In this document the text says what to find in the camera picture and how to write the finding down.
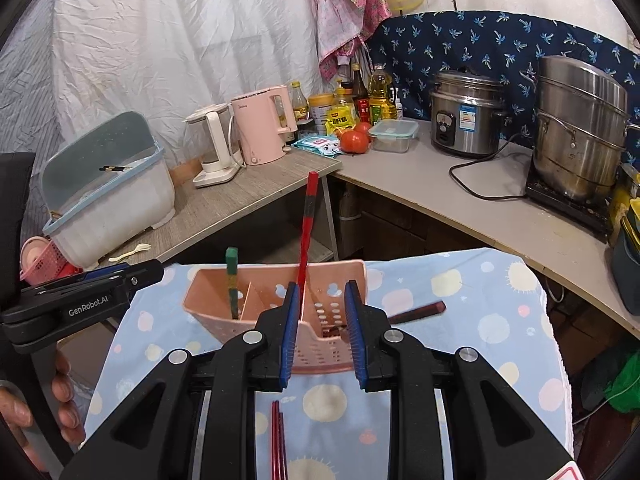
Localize dark maroon chopstick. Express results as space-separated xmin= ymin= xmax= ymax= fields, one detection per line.
xmin=324 ymin=300 xmax=448 ymax=336

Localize pink plastic utensil holder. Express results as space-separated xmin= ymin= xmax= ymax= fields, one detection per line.
xmin=181 ymin=258 xmax=369 ymax=375

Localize green chopstick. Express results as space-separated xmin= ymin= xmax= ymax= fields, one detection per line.
xmin=226 ymin=247 xmax=240 ymax=320

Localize dark red chopstick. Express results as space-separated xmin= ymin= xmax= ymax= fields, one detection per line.
xmin=278 ymin=411 xmax=288 ymax=480

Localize person left hand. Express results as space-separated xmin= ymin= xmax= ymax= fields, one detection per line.
xmin=1 ymin=344 xmax=84 ymax=479

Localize pink plastic basket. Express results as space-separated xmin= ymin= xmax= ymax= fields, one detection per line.
xmin=20 ymin=236 xmax=82 ymax=286

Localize cream plastic fork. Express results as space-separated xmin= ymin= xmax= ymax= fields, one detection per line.
xmin=108 ymin=243 xmax=151 ymax=263

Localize green plastic bag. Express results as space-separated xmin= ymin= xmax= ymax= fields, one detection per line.
xmin=580 ymin=349 xmax=639 ymax=414

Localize white dish drainer box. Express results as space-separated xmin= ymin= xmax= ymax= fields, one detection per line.
xmin=40 ymin=112 xmax=176 ymax=269

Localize stacked yellow green bowls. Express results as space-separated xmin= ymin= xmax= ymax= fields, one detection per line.
xmin=608 ymin=164 xmax=640 ymax=316

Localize black induction cooker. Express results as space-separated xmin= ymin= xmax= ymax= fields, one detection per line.
xmin=525 ymin=166 xmax=613 ymax=240

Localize white glass kettle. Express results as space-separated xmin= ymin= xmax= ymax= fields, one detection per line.
xmin=184 ymin=103 xmax=244 ymax=188

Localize pink electric kettle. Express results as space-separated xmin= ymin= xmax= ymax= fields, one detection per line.
xmin=231 ymin=84 xmax=297 ymax=166

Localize clear food container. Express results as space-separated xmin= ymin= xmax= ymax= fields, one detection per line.
xmin=369 ymin=119 xmax=419 ymax=153

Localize red tomato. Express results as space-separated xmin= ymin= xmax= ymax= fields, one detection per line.
xmin=336 ymin=122 xmax=372 ymax=154

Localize silver rice cooker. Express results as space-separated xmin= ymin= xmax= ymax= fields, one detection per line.
xmin=430 ymin=70 xmax=506 ymax=158

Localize wet wipes packet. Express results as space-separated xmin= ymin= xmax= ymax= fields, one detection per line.
xmin=293 ymin=134 xmax=343 ymax=158

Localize stainless steel steamer pot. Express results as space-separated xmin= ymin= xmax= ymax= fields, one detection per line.
xmin=533 ymin=55 xmax=639 ymax=203

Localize yellow lidded tin can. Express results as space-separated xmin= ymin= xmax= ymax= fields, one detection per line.
xmin=308 ymin=93 xmax=334 ymax=134

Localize yellow seasoning bag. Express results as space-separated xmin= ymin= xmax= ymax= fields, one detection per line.
xmin=324 ymin=102 xmax=357 ymax=136

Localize dark soy sauce bottle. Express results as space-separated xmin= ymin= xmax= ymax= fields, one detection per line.
xmin=352 ymin=63 xmax=370 ymax=122

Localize navy floral cloth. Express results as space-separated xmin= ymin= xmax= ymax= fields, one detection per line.
xmin=367 ymin=11 xmax=639 ymax=148

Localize pink floral apron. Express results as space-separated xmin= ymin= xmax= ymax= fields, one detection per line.
xmin=310 ymin=0 xmax=392 ymax=82

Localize black power cable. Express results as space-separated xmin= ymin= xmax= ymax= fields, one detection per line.
xmin=448 ymin=131 xmax=534 ymax=202

